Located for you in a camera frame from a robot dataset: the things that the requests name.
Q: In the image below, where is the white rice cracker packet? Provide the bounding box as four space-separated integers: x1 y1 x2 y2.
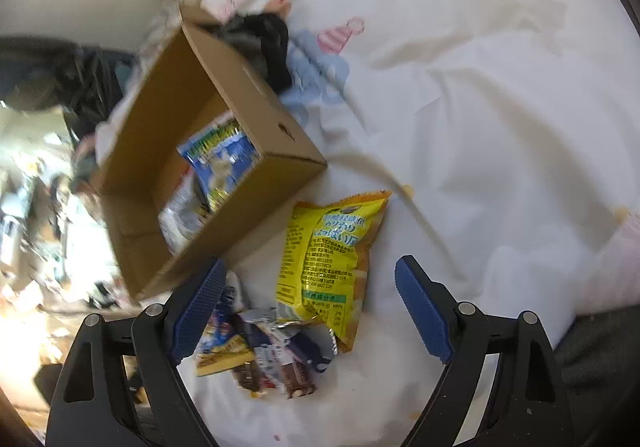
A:
240 308 301 378

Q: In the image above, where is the dark blue white snack packet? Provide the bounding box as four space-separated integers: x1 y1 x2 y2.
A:
285 327 341 374

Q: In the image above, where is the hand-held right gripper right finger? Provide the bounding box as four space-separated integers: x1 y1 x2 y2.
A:
395 255 576 447

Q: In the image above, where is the silver white snack packet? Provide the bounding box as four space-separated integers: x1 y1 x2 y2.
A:
159 172 211 253

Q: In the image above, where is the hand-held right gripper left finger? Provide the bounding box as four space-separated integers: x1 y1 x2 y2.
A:
45 257 227 447

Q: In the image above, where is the person's grey trouser leg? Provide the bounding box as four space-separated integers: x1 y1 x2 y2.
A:
554 309 640 395

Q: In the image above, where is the black plastic bag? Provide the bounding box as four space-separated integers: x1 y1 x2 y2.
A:
0 36 128 130

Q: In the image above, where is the white printed bed sheet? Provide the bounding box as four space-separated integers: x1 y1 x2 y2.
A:
95 0 640 447

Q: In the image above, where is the brown cardboard box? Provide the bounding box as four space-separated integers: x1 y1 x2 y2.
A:
92 19 328 303

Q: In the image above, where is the brown chocolate bar packet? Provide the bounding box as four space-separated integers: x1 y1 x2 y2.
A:
231 359 267 399

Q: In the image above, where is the yellow snack bag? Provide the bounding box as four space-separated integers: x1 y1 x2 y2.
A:
276 191 392 354

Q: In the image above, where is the yellow blue small snack packet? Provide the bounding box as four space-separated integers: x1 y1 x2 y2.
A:
194 272 257 378

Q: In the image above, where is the brown printed snack packet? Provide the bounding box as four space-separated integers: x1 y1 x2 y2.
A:
279 361 317 400

